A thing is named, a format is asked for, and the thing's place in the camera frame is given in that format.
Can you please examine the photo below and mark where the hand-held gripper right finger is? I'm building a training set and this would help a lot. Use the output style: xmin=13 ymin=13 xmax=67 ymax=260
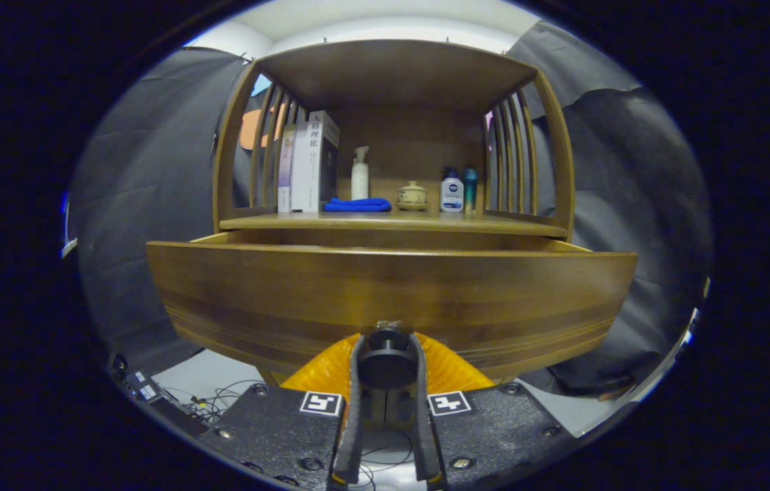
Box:
xmin=409 ymin=332 xmax=577 ymax=489

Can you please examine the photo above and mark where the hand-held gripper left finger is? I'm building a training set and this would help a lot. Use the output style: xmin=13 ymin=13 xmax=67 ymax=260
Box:
xmin=199 ymin=333 xmax=368 ymax=489

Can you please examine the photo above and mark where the black drawer knob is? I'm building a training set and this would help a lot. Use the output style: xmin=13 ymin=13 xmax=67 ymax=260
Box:
xmin=357 ymin=321 xmax=419 ymax=391

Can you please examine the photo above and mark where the wooden drawer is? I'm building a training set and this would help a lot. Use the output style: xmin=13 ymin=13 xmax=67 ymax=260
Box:
xmin=146 ymin=228 xmax=639 ymax=383

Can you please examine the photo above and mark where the wooden countertop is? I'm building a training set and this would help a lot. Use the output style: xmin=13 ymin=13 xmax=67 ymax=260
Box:
xmin=219 ymin=210 xmax=568 ymax=239

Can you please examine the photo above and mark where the wooden cabinet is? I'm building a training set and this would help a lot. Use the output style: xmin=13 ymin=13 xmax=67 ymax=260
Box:
xmin=211 ymin=39 xmax=575 ymax=430

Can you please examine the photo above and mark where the black power strip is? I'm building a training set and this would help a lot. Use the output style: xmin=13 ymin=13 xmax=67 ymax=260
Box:
xmin=112 ymin=355 xmax=208 ymax=437

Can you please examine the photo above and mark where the blue folded cloth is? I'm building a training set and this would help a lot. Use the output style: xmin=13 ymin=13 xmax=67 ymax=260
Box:
xmin=323 ymin=197 xmax=393 ymax=213

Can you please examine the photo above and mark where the beige lidded tea cup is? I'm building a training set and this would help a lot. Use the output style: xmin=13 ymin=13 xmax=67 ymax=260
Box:
xmin=396 ymin=180 xmax=429 ymax=211

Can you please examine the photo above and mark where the white pump bottle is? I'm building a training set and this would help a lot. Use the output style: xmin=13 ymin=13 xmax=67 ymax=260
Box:
xmin=351 ymin=145 xmax=370 ymax=201

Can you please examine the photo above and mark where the white lotion bottle blue cap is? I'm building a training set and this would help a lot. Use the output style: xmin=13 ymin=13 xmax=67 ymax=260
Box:
xmin=440 ymin=167 xmax=464 ymax=213

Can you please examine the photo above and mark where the white portrait cover book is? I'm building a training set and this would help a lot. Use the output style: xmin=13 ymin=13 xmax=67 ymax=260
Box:
xmin=308 ymin=110 xmax=340 ymax=212

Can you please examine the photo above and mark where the pale purple book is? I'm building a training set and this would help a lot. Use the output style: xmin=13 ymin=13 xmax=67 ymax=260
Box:
xmin=278 ymin=124 xmax=296 ymax=213

